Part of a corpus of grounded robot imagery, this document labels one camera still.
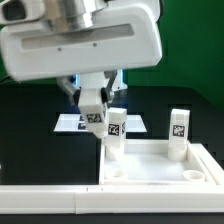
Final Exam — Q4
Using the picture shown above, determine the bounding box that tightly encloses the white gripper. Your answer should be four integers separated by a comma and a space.
0, 4, 162, 106

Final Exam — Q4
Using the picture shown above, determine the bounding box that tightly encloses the white square tabletop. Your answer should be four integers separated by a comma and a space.
99, 139, 216, 185

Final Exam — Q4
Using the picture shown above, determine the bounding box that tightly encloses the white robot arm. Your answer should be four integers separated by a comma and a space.
0, 0, 162, 104

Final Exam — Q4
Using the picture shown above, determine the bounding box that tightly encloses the white sheet with tags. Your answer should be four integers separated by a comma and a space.
54, 114, 146, 133

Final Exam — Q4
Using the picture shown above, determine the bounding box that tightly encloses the white L-shaped fence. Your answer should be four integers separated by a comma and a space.
0, 145, 224, 214

